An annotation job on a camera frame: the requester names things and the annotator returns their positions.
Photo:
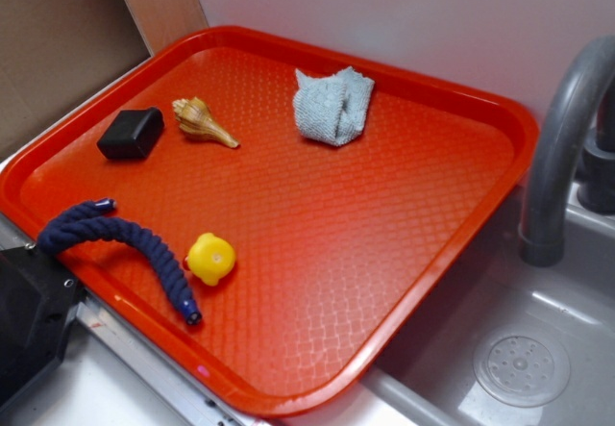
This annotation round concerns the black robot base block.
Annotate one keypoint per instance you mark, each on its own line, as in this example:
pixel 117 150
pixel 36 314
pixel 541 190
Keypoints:
pixel 39 300

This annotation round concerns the yellow rubber duck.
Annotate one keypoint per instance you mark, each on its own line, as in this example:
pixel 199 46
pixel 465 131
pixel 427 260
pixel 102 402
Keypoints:
pixel 210 258

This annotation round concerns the red plastic serving tray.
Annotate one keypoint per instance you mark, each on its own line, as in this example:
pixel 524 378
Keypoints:
pixel 335 246

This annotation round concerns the light blue crumpled cloth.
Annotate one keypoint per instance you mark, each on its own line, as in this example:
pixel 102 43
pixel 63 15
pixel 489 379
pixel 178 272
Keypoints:
pixel 332 110

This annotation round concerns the tan spiral seashell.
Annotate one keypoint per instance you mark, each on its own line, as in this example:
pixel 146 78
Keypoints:
pixel 197 122

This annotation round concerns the black rectangular block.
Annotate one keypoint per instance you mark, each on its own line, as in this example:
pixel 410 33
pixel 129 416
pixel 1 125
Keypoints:
pixel 132 135

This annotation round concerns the grey curved faucet spout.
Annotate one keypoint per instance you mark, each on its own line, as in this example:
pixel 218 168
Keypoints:
pixel 556 160

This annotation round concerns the light wooden board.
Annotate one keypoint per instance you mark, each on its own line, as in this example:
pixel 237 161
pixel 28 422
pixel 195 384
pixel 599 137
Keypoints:
pixel 162 22

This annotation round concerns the grey plastic sink basin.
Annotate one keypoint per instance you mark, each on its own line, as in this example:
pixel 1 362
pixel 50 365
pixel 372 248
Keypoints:
pixel 426 371

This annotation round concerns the round sink drain strainer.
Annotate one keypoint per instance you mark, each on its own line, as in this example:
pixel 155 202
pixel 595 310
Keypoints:
pixel 521 369

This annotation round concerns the brown cardboard panel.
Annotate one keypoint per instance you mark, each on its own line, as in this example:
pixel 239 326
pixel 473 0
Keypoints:
pixel 55 54

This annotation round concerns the dark grey faucet handle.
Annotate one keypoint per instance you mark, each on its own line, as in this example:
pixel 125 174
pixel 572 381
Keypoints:
pixel 596 191

